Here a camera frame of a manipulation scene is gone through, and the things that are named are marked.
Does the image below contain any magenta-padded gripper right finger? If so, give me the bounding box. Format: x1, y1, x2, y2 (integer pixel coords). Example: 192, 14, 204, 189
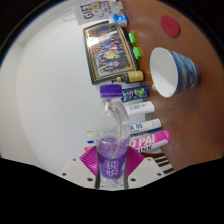
124, 146, 166, 190

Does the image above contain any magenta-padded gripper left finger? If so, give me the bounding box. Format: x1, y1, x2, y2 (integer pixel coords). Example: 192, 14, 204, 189
59, 148, 100, 190

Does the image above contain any clear purple-capped water bottle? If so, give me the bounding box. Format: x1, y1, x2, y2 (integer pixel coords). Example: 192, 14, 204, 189
94, 83, 132, 190

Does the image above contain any pink and white tube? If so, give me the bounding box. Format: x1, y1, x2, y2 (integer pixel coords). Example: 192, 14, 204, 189
83, 130, 171, 154

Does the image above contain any white blue-capped bottle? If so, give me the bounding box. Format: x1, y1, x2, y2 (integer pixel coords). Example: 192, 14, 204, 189
124, 100, 156, 117

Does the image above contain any dark blue pump bottle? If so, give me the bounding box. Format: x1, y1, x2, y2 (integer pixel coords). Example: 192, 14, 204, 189
120, 85, 151, 103

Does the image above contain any dark yellow-labelled pump bottle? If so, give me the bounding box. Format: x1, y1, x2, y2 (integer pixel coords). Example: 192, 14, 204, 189
111, 70, 145, 84

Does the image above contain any blue patterned paper cup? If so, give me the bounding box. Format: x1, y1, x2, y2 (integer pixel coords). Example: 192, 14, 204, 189
149, 46, 202, 99

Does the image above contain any framed group photo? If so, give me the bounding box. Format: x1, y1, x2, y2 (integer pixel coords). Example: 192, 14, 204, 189
82, 20, 137, 86

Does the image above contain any flat round red coaster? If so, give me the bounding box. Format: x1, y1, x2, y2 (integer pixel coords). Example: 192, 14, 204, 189
160, 15, 181, 38

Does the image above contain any white paper gift bag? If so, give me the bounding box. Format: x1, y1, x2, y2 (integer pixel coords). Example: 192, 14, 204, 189
63, 0, 113, 26

